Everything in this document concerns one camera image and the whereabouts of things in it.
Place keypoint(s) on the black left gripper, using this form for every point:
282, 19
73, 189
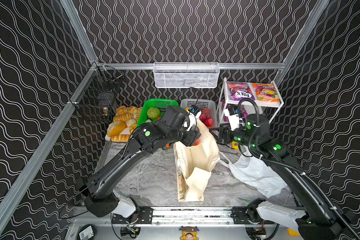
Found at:
191, 138

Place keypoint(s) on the white plastic grocery bag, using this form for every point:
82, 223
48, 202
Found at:
252, 172

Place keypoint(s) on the black wire rack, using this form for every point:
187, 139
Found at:
98, 101

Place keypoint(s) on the large round bread loaf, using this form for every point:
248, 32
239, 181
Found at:
116, 128

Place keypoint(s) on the small toy figure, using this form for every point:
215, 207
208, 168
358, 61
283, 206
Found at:
189, 233

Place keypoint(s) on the white wire wall basket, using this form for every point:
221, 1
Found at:
185, 75

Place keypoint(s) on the yellow block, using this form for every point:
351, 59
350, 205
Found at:
292, 233

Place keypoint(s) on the pink dragon fruit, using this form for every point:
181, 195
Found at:
206, 112

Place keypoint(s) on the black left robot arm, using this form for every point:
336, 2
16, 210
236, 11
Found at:
176, 125

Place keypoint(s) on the braided bread middle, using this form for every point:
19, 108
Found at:
123, 117

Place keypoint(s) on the green plastic basket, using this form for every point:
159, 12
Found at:
162, 104

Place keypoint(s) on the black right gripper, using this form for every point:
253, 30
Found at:
223, 135

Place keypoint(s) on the red apple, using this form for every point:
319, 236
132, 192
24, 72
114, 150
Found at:
209, 122

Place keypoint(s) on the cream floral tote bag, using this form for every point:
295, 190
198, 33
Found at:
194, 166

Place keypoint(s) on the orange candy bag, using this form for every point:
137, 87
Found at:
266, 93

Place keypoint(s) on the red tomato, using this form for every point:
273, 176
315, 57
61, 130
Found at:
197, 142

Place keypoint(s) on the long braided bread front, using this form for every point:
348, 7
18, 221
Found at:
120, 138

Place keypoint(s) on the green cabbage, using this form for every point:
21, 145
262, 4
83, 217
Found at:
153, 113

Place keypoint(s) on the purple Fox's candy bag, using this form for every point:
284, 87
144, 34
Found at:
239, 91

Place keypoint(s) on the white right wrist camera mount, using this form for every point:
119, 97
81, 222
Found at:
233, 117

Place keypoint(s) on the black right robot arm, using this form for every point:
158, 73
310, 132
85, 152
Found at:
320, 218

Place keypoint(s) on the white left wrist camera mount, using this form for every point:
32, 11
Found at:
194, 115

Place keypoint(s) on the yellow tape measure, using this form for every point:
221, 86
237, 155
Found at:
235, 145

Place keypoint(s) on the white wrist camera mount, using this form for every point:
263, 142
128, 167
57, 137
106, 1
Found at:
194, 115
233, 117

